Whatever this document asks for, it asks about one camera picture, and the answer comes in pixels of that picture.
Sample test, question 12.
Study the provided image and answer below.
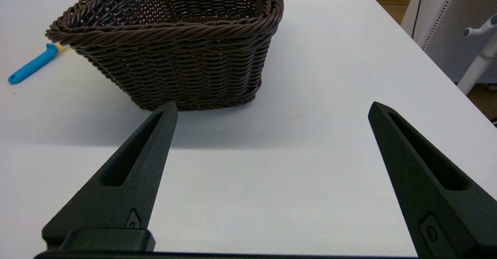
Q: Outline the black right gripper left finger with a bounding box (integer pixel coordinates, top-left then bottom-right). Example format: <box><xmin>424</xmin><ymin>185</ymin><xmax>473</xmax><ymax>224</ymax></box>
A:
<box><xmin>42</xmin><ymin>101</ymin><xmax>179</xmax><ymax>252</ymax></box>

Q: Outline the dark brown wicker basket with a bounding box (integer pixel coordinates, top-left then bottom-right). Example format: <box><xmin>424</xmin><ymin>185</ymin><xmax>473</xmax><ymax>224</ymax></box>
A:
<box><xmin>45</xmin><ymin>0</ymin><xmax>284</xmax><ymax>111</ymax></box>

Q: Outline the white table leg with crank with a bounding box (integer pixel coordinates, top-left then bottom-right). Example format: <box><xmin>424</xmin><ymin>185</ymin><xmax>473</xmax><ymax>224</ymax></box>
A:
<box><xmin>457</xmin><ymin>14</ymin><xmax>497</xmax><ymax>96</ymax></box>

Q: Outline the white perforated panel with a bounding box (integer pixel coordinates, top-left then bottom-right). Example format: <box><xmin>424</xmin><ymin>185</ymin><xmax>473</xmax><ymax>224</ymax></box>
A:
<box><xmin>401</xmin><ymin>0</ymin><xmax>497</xmax><ymax>84</ymax></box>

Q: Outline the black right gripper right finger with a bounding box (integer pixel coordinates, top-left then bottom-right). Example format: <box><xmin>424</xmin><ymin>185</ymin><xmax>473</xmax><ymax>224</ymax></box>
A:
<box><xmin>368</xmin><ymin>101</ymin><xmax>497</xmax><ymax>259</ymax></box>

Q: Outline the yellow spoon with blue handle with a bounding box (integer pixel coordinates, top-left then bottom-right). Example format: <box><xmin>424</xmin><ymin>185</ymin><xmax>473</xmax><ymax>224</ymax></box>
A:
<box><xmin>8</xmin><ymin>43</ymin><xmax>64</xmax><ymax>85</ymax></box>

